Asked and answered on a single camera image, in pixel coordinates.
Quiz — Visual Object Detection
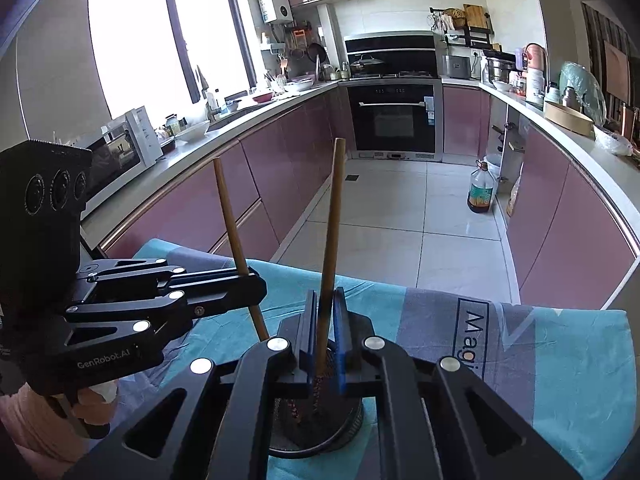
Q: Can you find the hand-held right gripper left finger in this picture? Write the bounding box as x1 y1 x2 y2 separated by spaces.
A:
62 290 321 480

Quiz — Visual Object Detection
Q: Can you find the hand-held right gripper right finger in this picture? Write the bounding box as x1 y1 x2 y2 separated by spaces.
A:
332 287 583 480

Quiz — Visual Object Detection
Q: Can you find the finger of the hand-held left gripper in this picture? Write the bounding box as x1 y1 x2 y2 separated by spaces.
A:
65 273 268 349
75 258 259 287

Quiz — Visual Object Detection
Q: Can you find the floral-end bamboo chopstick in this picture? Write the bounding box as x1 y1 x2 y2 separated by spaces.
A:
311 137 347 411
212 158 271 341

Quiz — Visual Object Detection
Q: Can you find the black mesh utensil holder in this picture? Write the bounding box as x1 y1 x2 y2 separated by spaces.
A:
267 350 364 458

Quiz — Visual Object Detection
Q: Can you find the person's left forearm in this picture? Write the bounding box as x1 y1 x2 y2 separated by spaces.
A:
0 385 93 478

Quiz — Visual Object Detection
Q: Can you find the person's left hand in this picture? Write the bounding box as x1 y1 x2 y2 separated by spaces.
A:
75 379 120 424

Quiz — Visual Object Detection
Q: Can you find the white microwave oven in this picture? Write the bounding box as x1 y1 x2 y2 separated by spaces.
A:
80 106 164 218

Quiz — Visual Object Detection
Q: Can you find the teal and grey tablecloth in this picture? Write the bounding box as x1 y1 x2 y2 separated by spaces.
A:
120 239 636 480

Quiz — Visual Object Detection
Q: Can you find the pink base cabinet row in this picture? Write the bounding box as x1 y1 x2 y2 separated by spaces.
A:
442 85 640 311
97 82 358 261

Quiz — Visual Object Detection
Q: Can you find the white bowl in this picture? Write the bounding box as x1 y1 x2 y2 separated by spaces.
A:
175 120 211 142

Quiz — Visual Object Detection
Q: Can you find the water bottle on floor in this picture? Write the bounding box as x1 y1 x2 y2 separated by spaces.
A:
467 160 497 214

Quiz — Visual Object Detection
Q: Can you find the built-in black oven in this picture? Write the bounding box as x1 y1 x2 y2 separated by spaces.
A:
346 81 443 162

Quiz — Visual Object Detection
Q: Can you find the kitchen window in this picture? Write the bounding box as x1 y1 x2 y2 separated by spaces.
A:
87 0 258 126

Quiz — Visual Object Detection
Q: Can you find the pot with glass lid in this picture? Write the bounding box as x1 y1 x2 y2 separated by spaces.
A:
350 54 386 77

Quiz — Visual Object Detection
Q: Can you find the silver countertop appliance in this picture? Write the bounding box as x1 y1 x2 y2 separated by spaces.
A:
442 55 472 80

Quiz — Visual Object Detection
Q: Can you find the black range hood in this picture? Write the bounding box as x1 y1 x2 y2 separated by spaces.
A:
344 33 440 56

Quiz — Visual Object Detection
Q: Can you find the stainless steel pot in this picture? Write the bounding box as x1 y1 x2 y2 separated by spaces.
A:
485 57 516 83

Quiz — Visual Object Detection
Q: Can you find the round wooden steamer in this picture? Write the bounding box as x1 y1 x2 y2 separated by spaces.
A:
544 101 595 136

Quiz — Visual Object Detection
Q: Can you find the pink kettle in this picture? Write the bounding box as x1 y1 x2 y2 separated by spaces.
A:
522 42 547 98

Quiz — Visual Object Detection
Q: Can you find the white plastic bag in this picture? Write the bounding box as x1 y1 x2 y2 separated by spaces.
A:
594 125 633 156

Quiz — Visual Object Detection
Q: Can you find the green covered appliance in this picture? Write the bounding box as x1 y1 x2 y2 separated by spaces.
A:
559 61 607 126

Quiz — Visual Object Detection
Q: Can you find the black wall rack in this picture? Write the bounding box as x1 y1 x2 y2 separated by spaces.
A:
430 4 496 48

